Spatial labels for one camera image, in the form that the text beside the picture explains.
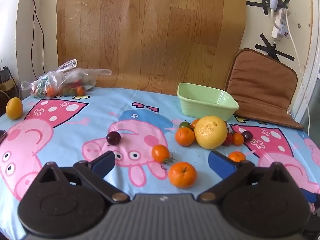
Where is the brown seat cushion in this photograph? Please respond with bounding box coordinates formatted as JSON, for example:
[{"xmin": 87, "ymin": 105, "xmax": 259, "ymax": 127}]
[{"xmin": 224, "ymin": 48, "xmax": 305, "ymax": 130}]

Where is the light green plastic basin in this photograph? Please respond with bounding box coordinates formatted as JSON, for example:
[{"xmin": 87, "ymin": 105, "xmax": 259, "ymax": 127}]
[{"xmin": 177, "ymin": 82, "xmax": 240, "ymax": 122}]

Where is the wood pattern vinyl sheet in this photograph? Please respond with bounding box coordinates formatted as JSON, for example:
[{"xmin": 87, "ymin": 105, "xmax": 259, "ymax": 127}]
[{"xmin": 56, "ymin": 0, "xmax": 247, "ymax": 96}]

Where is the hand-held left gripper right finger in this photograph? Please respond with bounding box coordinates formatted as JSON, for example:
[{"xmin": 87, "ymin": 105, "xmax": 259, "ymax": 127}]
[{"xmin": 198, "ymin": 151, "xmax": 299, "ymax": 203}]

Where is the large yellow grapefruit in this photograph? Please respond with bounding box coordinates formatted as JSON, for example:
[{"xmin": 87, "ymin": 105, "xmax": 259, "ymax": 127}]
[{"xmin": 194, "ymin": 115, "xmax": 228, "ymax": 150}]

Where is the white power strip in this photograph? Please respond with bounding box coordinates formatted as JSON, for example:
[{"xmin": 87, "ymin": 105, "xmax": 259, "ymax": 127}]
[{"xmin": 271, "ymin": 7, "xmax": 291, "ymax": 41}]

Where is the orange cherry tomato with stem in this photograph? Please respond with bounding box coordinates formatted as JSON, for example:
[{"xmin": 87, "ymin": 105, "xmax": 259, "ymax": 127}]
[{"xmin": 151, "ymin": 144, "xmax": 177, "ymax": 170}]

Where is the thin black cable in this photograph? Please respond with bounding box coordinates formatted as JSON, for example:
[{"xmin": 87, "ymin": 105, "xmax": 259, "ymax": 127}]
[{"xmin": 30, "ymin": 0, "xmax": 45, "ymax": 79}]

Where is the black tape cross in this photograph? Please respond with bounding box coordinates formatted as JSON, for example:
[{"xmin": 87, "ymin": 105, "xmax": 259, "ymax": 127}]
[
  {"xmin": 255, "ymin": 33, "xmax": 295, "ymax": 62},
  {"xmin": 246, "ymin": 0, "xmax": 271, "ymax": 17}
]

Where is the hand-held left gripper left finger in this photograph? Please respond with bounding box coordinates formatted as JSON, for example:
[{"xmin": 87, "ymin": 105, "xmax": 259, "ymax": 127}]
[{"xmin": 31, "ymin": 151, "xmax": 131, "ymax": 204}]

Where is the white power cable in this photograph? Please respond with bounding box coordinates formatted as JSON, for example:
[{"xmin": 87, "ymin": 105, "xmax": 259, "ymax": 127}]
[{"xmin": 284, "ymin": 9, "xmax": 311, "ymax": 135}]

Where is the mandarin orange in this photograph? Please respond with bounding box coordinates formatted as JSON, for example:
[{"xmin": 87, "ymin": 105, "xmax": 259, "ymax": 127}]
[
  {"xmin": 168, "ymin": 162, "xmax": 197, "ymax": 189},
  {"xmin": 228, "ymin": 151, "xmax": 247, "ymax": 163},
  {"xmin": 175, "ymin": 127, "xmax": 195, "ymax": 147}
]

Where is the yellow mango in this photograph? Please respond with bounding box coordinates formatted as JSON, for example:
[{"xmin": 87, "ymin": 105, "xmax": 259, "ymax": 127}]
[{"xmin": 6, "ymin": 97, "xmax": 24, "ymax": 120}]

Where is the cartoon pig printed blanket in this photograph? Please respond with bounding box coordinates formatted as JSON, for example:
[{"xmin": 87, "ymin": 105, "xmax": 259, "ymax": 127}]
[{"xmin": 0, "ymin": 86, "xmax": 320, "ymax": 240}]

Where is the black power adapter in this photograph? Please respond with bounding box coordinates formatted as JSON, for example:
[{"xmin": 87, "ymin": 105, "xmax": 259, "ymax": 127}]
[{"xmin": 0, "ymin": 66, "xmax": 11, "ymax": 83}]

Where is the clear plastic bag of tomatoes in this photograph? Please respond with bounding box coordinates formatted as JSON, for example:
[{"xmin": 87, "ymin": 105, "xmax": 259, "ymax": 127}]
[{"xmin": 20, "ymin": 59, "xmax": 112, "ymax": 99}]

